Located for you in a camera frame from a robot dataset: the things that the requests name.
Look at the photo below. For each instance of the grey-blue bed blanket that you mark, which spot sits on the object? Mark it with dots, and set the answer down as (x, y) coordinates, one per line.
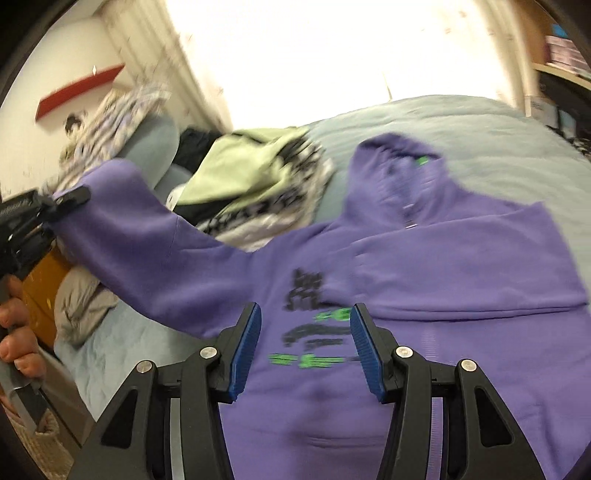
(485, 134)

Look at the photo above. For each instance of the stack of pink boxes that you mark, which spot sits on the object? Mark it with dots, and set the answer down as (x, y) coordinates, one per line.
(565, 53)

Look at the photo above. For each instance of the person's left hand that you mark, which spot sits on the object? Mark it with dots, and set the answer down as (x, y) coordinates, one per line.
(18, 323)

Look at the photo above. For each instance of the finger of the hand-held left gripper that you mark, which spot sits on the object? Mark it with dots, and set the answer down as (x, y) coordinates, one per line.
(74, 196)

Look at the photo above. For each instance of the small blue box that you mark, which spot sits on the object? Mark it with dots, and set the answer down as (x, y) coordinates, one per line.
(562, 31)

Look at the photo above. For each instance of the wooden shelf unit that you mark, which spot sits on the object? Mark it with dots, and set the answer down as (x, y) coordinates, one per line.
(535, 27)

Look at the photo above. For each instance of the red wall shelf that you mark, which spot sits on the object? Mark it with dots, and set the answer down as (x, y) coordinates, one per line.
(78, 90)

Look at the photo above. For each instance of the light green garment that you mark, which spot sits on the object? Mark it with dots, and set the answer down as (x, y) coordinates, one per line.
(231, 166)

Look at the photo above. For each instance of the beige cloth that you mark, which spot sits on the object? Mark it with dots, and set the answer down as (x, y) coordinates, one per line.
(83, 300)

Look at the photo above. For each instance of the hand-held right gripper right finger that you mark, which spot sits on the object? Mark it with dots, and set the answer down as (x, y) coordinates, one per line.
(364, 350)

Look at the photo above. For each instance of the black garment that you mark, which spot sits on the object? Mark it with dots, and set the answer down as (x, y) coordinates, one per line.
(194, 143)

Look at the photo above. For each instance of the black white floral cloth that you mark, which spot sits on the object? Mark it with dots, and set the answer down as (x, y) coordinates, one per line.
(577, 145)

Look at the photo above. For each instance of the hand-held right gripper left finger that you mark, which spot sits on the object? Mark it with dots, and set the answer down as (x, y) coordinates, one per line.
(244, 350)

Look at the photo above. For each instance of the cartoon wall sticker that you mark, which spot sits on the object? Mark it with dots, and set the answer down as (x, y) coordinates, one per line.
(73, 125)

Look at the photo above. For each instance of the black bag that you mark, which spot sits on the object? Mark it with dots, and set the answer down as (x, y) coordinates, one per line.
(563, 94)

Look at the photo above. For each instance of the purple white patterned blanket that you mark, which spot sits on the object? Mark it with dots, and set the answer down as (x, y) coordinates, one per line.
(106, 124)

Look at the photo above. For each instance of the leaf print curtain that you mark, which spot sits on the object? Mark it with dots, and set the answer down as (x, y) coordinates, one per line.
(184, 60)
(485, 55)

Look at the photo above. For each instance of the woven basket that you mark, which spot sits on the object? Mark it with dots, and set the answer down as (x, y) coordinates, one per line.
(41, 438)

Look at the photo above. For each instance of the white cardboard box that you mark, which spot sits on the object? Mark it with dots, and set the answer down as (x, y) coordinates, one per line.
(540, 108)

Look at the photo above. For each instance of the purple printed hoodie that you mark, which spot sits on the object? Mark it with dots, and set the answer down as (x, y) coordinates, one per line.
(415, 277)

